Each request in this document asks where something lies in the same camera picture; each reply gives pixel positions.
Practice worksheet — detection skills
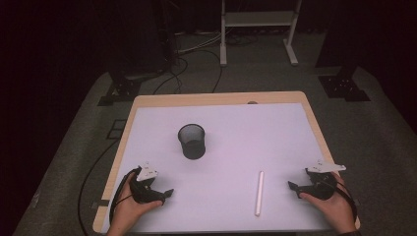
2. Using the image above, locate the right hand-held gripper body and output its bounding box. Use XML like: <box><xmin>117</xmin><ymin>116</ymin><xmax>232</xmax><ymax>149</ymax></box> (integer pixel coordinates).
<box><xmin>303</xmin><ymin>159</ymin><xmax>347</xmax><ymax>202</ymax></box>

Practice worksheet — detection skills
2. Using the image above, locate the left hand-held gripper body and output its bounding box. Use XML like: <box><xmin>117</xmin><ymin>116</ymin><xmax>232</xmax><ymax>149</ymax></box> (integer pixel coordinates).
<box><xmin>129</xmin><ymin>160</ymin><xmax>166</xmax><ymax>205</ymax></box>

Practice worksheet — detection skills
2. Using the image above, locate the white pen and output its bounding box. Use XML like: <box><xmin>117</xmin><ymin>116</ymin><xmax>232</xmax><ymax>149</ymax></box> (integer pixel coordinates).
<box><xmin>254</xmin><ymin>170</ymin><xmax>266</xmax><ymax>217</ymax></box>

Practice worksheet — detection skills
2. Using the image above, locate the black mesh pen cup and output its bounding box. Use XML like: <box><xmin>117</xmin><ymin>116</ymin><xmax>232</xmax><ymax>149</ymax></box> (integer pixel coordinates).
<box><xmin>177</xmin><ymin>123</ymin><xmax>207</xmax><ymax>160</ymax></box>

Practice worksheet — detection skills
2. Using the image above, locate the person's left hand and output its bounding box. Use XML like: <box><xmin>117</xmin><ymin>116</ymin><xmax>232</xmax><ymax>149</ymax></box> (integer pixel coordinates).
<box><xmin>110</xmin><ymin>171</ymin><xmax>164</xmax><ymax>231</ymax></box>

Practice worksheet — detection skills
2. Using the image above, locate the person's right hand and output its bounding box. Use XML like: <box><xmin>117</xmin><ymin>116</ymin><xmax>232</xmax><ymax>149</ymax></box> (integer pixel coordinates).
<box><xmin>298</xmin><ymin>172</ymin><xmax>358</xmax><ymax>234</ymax></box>

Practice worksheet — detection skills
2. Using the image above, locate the wooden table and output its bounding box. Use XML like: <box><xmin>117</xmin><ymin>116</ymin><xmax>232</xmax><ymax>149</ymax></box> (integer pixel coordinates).
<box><xmin>91</xmin><ymin>90</ymin><xmax>361</xmax><ymax>235</ymax></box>

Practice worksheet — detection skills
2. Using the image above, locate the black stand base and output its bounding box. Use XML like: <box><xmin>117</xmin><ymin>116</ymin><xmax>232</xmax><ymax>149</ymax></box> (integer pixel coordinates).
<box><xmin>317</xmin><ymin>65</ymin><xmax>372</xmax><ymax>103</ymax></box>
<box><xmin>96</xmin><ymin>70</ymin><xmax>144</xmax><ymax>107</ymax></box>

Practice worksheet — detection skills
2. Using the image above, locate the dark upright stand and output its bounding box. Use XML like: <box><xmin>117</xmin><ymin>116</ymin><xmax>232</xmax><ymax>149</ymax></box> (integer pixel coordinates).
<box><xmin>156</xmin><ymin>0</ymin><xmax>181</xmax><ymax>73</ymax></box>

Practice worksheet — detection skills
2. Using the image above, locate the white metal stand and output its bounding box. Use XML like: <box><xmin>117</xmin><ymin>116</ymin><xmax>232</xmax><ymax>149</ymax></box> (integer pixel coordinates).
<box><xmin>219</xmin><ymin>0</ymin><xmax>303</xmax><ymax>68</ymax></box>

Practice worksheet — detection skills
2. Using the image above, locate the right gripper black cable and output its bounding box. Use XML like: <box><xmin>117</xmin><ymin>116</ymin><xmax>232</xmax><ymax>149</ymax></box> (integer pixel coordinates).
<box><xmin>328</xmin><ymin>175</ymin><xmax>359</xmax><ymax>219</ymax></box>

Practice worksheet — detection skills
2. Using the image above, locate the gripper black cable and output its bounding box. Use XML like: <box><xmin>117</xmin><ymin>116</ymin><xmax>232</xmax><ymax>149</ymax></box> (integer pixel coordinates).
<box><xmin>108</xmin><ymin>167</ymin><xmax>141</xmax><ymax>225</ymax></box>
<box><xmin>328</xmin><ymin>175</ymin><xmax>359</xmax><ymax>219</ymax></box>

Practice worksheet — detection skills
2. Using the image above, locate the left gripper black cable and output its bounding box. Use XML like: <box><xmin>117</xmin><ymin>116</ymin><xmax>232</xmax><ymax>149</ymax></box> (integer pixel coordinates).
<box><xmin>108</xmin><ymin>167</ymin><xmax>141</xmax><ymax>225</ymax></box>

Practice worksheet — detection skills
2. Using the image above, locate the black floor cable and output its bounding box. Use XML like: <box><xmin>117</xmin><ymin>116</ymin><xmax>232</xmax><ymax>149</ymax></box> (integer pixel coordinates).
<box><xmin>77</xmin><ymin>138</ymin><xmax>121</xmax><ymax>236</ymax></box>
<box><xmin>151</xmin><ymin>48</ymin><xmax>224</xmax><ymax>95</ymax></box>

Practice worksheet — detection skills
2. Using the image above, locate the white floor cable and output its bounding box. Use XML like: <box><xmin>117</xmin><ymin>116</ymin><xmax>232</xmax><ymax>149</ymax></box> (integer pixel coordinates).
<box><xmin>176</xmin><ymin>30</ymin><xmax>224</xmax><ymax>55</ymax></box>

